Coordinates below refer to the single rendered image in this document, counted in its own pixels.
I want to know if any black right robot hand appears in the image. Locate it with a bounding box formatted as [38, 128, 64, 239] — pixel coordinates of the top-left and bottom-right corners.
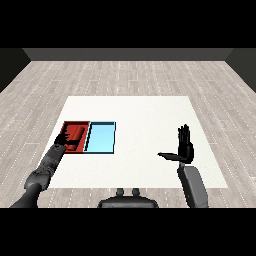
[157, 124, 195, 165]

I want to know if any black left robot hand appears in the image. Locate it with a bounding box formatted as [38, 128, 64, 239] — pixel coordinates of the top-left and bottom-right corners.
[54, 132, 79, 148]

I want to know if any red shallow open box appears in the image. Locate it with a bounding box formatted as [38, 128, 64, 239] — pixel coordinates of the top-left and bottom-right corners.
[58, 120, 91, 154]

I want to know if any light blue shallow open box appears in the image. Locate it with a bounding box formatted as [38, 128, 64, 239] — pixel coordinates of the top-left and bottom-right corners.
[82, 121, 117, 155]

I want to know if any dark grey robot body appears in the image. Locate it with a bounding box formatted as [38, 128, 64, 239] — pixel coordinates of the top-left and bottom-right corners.
[97, 188, 160, 209]

